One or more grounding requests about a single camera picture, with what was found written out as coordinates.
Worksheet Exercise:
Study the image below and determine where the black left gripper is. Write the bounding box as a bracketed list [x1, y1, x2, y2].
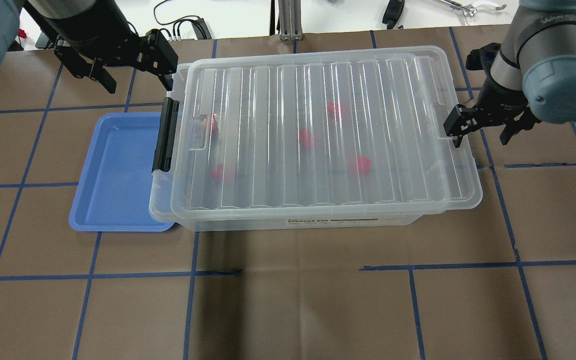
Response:
[54, 29, 179, 94]

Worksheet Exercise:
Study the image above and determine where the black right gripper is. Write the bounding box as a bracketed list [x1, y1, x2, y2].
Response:
[443, 85, 542, 149]

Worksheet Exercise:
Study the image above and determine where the clear plastic box lid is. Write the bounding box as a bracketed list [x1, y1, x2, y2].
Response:
[169, 46, 484, 223]

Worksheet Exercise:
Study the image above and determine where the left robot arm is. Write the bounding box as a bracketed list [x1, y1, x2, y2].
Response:
[0, 0, 178, 94]

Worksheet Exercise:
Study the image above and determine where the blue plastic tray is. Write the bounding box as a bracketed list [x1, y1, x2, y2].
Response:
[68, 112, 173, 232]

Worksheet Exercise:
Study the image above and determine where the clear plastic storage box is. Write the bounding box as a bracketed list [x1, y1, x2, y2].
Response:
[148, 60, 469, 233]

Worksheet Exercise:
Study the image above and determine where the black power adapter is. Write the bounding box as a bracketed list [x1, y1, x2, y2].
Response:
[191, 17, 213, 40]

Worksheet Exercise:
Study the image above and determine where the black box latch handle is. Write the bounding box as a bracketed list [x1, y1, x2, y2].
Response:
[151, 96, 179, 173]

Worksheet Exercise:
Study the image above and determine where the aluminium frame post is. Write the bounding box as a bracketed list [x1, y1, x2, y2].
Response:
[275, 0, 304, 41]

